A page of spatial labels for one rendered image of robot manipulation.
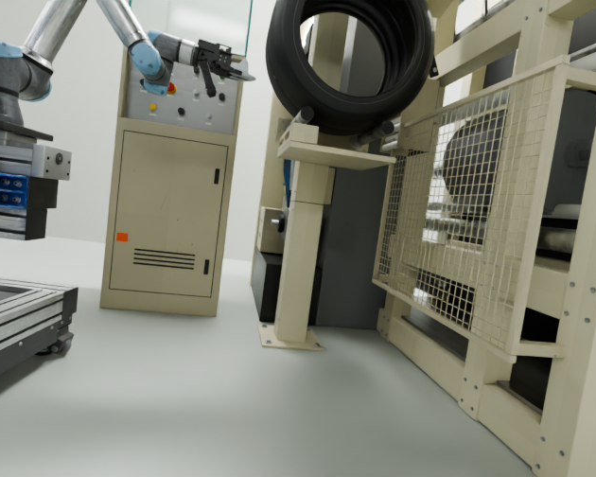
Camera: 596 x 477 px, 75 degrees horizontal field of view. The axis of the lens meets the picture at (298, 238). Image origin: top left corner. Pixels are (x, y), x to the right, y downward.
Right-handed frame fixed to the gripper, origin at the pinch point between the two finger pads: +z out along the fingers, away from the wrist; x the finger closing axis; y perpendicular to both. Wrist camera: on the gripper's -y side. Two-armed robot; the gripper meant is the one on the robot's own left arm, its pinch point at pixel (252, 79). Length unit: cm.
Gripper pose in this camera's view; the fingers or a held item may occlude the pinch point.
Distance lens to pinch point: 145.9
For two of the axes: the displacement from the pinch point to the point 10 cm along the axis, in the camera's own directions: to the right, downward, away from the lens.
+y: 2.5, -9.7, -0.6
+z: 9.5, 2.3, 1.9
